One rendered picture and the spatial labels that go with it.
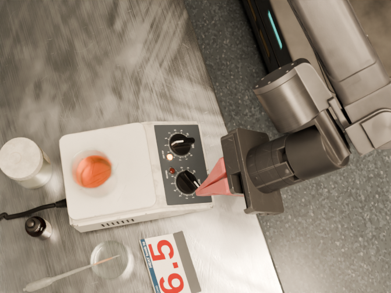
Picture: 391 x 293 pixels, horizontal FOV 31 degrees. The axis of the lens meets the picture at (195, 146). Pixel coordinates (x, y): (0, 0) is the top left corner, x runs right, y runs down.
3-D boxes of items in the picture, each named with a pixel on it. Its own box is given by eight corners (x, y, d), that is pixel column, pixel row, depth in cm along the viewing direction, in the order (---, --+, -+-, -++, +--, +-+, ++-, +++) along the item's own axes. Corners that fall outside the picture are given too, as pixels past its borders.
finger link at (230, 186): (184, 210, 88) (243, 189, 82) (174, 154, 90) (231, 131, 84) (219, 212, 93) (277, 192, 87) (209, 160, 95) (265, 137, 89)
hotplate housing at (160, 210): (199, 125, 107) (198, 109, 99) (215, 210, 104) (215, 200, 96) (53, 150, 107) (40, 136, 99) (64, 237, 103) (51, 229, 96)
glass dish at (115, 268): (88, 275, 102) (85, 274, 100) (98, 238, 103) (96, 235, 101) (125, 285, 101) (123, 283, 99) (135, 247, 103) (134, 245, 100)
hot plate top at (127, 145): (144, 122, 99) (144, 120, 98) (158, 206, 96) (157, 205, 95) (59, 137, 99) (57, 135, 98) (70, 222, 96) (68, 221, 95)
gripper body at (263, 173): (240, 215, 82) (292, 197, 78) (224, 132, 85) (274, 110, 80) (272, 217, 87) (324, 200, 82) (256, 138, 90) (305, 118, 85)
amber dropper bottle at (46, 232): (42, 245, 103) (29, 238, 96) (27, 231, 104) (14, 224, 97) (56, 229, 104) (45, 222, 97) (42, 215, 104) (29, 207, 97)
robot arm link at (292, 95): (409, 132, 74) (391, 114, 83) (356, 36, 72) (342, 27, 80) (307, 188, 76) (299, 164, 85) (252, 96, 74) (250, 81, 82)
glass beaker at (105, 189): (78, 199, 96) (66, 187, 88) (82, 160, 97) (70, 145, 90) (123, 201, 96) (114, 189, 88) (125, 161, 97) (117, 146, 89)
